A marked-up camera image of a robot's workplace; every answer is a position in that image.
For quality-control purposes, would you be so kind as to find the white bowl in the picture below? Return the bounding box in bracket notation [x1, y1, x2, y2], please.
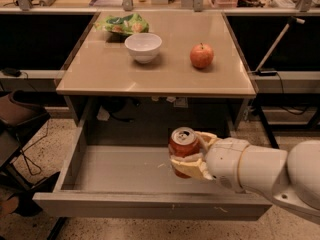
[124, 33, 162, 64]

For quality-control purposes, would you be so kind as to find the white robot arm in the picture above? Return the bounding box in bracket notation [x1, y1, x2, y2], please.
[168, 127, 320, 223]

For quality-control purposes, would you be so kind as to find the black power adapter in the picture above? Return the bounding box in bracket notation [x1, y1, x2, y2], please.
[1, 68, 21, 77]

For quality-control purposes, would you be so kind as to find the red coke can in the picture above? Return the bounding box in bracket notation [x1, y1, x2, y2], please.
[167, 126, 202, 180]

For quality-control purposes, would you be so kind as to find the green chip bag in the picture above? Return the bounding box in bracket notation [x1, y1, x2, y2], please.
[94, 13, 149, 36]

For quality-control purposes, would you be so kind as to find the black office chair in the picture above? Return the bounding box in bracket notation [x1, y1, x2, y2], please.
[0, 91, 50, 191]

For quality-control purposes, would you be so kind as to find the beige cabinet with top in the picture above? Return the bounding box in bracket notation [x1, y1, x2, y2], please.
[57, 10, 256, 122]

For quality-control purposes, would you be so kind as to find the open grey drawer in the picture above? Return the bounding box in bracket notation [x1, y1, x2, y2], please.
[32, 98, 273, 222]

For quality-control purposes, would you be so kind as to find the red apple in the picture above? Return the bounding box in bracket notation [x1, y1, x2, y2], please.
[189, 43, 214, 69]

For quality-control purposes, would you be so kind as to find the white stick with black base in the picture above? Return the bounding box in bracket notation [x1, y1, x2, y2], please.
[252, 17, 305, 76]

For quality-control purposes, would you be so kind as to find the black shoe lower left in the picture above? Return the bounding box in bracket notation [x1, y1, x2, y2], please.
[0, 172, 59, 217]

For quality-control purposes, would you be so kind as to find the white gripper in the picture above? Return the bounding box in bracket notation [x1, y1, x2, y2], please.
[170, 131, 289, 194]

